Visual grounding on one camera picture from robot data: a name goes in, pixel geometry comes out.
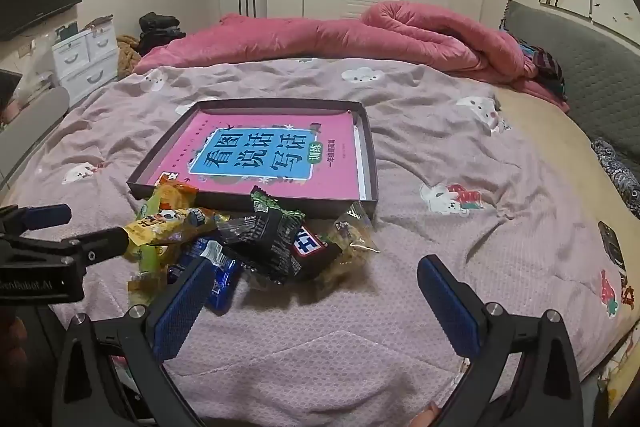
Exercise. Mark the pink book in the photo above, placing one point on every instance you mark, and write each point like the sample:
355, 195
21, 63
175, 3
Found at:
320, 177

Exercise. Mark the grey padded headboard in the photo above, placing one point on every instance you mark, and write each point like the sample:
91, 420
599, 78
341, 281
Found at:
600, 82

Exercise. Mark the beige bed sheet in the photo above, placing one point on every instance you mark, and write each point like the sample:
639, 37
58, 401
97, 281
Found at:
545, 142

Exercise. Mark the blue snack packet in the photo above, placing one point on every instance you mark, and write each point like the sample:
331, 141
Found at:
220, 277

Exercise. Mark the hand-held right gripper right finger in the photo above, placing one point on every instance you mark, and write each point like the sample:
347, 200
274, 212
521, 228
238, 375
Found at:
447, 307

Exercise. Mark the striped clothes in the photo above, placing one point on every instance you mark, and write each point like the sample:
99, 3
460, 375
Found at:
547, 67

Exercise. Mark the orange snack packet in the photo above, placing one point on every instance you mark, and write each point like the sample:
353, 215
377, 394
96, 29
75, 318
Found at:
170, 197

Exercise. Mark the grey cardboard box tray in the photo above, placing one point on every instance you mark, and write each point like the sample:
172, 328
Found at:
280, 105

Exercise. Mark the white drawer cabinet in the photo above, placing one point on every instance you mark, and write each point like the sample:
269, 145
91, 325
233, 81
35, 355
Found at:
85, 57

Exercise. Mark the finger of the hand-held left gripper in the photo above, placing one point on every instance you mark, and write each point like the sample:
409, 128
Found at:
100, 244
47, 217

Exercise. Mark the yellow snack packet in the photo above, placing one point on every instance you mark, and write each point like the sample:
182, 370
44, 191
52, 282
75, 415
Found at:
165, 224

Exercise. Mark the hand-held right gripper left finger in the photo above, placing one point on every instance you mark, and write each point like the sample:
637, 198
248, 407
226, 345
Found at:
182, 302

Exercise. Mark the black green snack packet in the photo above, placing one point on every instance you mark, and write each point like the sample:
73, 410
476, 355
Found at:
272, 237

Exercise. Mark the dark patterned cloth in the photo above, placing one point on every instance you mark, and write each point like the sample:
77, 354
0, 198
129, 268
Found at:
617, 174

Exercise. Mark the printed mauve bedsheet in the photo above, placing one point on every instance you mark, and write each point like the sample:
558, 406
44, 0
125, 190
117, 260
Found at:
425, 147

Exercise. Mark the brown plush blanket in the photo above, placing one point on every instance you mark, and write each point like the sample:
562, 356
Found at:
126, 54

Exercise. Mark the dark clothes pile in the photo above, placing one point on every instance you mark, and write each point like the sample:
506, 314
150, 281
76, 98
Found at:
157, 29

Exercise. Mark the pink quilt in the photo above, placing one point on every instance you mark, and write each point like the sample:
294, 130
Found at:
310, 42

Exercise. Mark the brown cake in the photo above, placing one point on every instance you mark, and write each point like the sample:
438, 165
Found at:
235, 229

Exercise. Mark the dark chocolate bar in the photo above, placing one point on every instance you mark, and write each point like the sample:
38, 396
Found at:
310, 249

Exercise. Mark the grey padded board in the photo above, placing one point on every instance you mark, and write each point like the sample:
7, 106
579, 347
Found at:
30, 127

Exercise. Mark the clear cracker packet green label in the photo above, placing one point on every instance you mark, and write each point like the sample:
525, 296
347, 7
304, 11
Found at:
352, 234

